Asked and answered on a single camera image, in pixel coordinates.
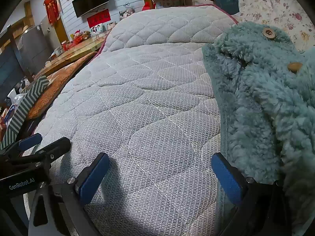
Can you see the striped cardboard box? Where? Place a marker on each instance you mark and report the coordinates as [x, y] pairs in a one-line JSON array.
[[24, 103]]

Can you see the framed couple photo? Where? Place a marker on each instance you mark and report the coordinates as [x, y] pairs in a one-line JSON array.
[[96, 28]]

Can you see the large wedding photo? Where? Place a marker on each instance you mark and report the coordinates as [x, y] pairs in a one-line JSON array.
[[126, 13]]

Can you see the brown teddy bear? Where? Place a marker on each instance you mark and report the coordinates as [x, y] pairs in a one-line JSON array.
[[86, 34]]

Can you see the red paper banner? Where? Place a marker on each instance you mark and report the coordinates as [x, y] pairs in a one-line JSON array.
[[99, 18]]

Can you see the orange plush cushion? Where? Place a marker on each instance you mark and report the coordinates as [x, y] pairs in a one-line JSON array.
[[56, 86]]

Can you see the small framed photo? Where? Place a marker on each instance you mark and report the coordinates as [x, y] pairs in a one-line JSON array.
[[110, 25]]

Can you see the teal fleece jacket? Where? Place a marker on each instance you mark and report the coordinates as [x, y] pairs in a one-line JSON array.
[[258, 103]]

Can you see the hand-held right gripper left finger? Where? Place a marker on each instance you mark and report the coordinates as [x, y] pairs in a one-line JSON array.
[[94, 177]]

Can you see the red hanging decoration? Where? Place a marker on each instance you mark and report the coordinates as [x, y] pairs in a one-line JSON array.
[[52, 6]]

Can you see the black television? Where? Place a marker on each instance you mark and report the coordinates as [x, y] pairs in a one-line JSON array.
[[91, 1]]

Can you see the grey cabinet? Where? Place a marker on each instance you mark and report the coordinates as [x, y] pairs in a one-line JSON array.
[[34, 46]]

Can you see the floral bedsheet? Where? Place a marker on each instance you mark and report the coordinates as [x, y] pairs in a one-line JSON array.
[[270, 7]]

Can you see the grey quilted mattress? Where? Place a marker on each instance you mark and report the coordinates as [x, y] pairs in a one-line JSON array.
[[147, 103]]

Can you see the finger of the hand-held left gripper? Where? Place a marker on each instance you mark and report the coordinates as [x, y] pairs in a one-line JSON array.
[[29, 141], [56, 146]]

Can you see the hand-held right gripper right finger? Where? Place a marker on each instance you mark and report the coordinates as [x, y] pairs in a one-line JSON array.
[[226, 177]]

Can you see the wooden table with yellow top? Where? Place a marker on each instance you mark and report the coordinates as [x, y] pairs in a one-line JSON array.
[[81, 45]]

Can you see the red plush doll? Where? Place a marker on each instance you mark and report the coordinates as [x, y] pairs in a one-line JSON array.
[[78, 35]]

